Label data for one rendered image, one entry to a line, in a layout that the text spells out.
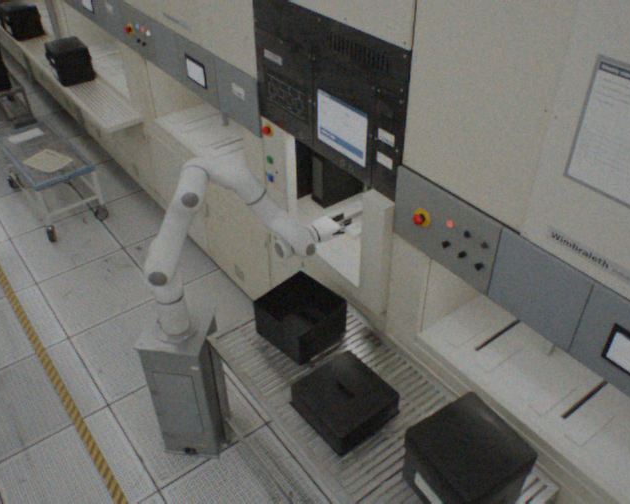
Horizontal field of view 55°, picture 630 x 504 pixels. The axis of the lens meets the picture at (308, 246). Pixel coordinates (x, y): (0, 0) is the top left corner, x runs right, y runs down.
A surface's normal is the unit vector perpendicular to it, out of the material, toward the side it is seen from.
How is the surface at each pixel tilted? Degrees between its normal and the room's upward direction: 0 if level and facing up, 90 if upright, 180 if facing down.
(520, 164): 90
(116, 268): 0
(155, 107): 90
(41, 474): 0
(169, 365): 90
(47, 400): 0
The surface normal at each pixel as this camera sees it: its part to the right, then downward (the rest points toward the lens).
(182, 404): -0.14, 0.62
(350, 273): -0.02, -0.78
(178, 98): 0.60, 0.50
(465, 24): -0.80, 0.39
